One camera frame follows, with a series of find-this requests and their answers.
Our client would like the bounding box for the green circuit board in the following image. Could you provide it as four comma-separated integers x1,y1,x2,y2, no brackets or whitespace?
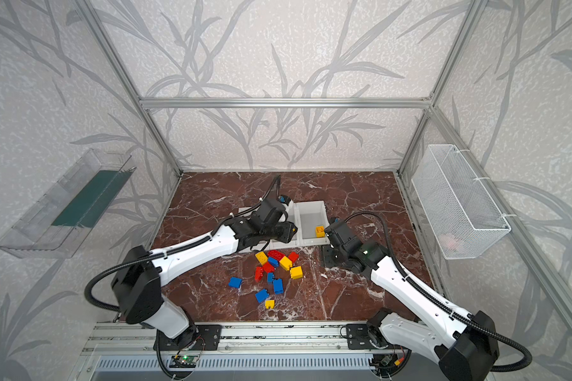
168,355,201,369

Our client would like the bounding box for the aluminium cage frame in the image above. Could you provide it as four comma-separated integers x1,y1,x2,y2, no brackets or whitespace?
66,0,572,381

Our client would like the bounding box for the yellow lego open side up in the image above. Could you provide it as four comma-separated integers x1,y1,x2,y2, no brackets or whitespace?
255,252,269,266

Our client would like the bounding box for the red lego pile bottom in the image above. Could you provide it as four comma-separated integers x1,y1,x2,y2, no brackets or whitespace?
262,262,275,273

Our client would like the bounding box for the white sorting bin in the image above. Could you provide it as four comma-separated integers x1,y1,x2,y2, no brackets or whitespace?
294,201,329,247
286,200,299,247
237,204,260,216

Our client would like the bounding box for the long red lego brick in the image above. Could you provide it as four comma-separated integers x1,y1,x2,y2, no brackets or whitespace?
267,250,284,262

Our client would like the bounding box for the right circuit board with wires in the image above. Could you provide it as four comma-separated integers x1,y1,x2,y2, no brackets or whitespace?
369,349,412,380

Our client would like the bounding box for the pink object in basket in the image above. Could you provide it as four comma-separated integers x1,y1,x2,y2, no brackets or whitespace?
439,233,462,252

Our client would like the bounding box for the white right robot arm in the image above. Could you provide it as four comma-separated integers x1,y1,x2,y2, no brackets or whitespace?
324,220,500,380

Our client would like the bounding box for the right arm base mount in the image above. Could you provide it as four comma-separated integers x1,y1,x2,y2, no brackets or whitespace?
343,323,388,350

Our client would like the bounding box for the black corrugated cable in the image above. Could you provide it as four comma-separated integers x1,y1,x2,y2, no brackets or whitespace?
84,173,282,314
340,211,533,373

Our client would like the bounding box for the yellow lego pile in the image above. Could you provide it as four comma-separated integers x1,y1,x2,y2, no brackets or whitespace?
279,257,293,271

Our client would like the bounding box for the red square lego right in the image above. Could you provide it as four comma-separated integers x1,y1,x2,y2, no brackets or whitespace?
288,252,300,263

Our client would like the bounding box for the white wire mesh basket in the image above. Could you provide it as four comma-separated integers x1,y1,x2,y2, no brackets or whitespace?
412,144,511,260

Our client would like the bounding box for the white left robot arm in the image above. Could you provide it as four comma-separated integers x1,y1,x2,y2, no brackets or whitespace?
111,196,298,339

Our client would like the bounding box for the white middle sorting bin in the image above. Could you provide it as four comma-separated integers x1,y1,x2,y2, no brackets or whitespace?
286,200,299,247

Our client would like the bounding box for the white right sorting bin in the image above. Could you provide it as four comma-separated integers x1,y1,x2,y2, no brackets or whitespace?
294,201,329,247

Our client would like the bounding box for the blue lego in pile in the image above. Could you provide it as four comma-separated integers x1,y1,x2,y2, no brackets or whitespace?
268,257,280,268

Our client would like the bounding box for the clear plastic wall tray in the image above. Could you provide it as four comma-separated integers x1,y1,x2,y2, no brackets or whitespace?
0,149,137,259

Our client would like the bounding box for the right black corrugated cable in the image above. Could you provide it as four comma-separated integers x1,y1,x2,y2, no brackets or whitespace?
340,211,533,373

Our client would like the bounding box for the white left sorting bin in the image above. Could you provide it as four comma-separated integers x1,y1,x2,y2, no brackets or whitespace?
237,204,260,216

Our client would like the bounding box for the left black corrugated cable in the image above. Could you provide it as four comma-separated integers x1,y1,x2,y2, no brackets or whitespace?
84,173,282,314

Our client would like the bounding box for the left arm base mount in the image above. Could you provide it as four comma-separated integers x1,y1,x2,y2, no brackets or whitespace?
159,324,222,351

